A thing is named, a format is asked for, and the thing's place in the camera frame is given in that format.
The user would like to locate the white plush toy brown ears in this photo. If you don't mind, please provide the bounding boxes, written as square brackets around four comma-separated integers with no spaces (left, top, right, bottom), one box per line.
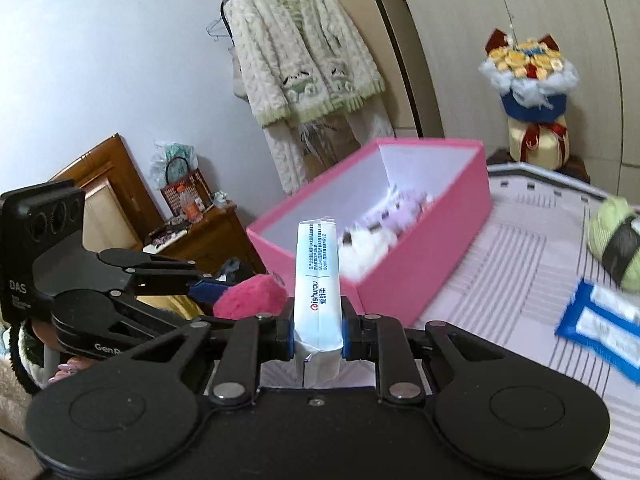
[337,225,401,281]

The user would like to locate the white tissue packet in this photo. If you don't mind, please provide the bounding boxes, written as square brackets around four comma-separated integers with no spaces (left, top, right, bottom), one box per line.
[292,217,346,391]

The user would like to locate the beige wardrobe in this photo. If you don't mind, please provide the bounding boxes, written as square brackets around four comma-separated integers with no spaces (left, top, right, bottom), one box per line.
[360,0,640,196]

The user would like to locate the lilac soft cloth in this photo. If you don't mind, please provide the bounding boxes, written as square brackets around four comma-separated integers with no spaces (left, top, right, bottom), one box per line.
[360,195,426,231]

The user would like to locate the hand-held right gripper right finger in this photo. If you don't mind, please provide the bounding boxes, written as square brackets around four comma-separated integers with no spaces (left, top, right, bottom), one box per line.
[341,307,506,406]

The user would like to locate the fluffy cream pants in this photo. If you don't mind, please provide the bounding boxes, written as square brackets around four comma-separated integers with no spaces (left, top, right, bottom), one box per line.
[262,100,396,196]

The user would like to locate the fluffy cream jacket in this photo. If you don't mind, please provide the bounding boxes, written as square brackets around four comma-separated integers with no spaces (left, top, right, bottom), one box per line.
[227,0,386,128]

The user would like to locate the woven handbag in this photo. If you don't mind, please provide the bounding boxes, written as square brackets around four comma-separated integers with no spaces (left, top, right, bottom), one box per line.
[160,157,211,221]

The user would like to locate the pink cardboard box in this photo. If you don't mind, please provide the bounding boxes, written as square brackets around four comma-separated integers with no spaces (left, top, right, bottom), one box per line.
[246,137,492,328]

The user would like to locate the flower bouquet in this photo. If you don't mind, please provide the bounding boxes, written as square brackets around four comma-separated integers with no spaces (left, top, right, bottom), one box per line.
[477,30,581,171]

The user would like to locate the wooden headboard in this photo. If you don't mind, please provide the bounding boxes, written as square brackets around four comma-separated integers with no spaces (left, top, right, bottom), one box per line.
[47,132,168,256]

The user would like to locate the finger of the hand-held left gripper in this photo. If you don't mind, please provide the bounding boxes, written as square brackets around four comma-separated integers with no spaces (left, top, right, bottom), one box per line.
[97,247,237,303]

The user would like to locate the blue tissue packet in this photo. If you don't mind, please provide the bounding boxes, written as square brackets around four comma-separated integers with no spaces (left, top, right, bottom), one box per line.
[555,279,640,386]

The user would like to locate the green yarn ball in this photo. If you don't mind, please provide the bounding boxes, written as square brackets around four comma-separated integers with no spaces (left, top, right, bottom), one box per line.
[587,194,640,292]

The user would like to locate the orange bottle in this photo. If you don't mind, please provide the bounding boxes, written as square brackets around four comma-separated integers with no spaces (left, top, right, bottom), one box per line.
[180,187,205,224]

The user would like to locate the pink fluffy ball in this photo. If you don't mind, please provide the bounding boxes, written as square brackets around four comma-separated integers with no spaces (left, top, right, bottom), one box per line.
[214,272,289,321]

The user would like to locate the black clothes rack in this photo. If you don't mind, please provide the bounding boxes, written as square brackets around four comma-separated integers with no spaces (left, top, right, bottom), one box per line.
[217,0,268,43]

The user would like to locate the person's left hand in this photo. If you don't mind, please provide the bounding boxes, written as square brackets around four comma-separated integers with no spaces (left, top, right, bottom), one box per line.
[25,317,93,385]

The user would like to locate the white plastic bag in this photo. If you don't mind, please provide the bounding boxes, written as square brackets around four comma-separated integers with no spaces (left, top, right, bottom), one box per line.
[150,140,201,186]

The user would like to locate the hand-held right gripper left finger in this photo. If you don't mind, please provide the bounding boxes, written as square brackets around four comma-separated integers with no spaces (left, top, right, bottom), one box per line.
[132,300,297,407]

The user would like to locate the wooden nightstand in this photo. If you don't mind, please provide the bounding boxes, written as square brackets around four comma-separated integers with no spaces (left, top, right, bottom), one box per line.
[142,200,268,286]

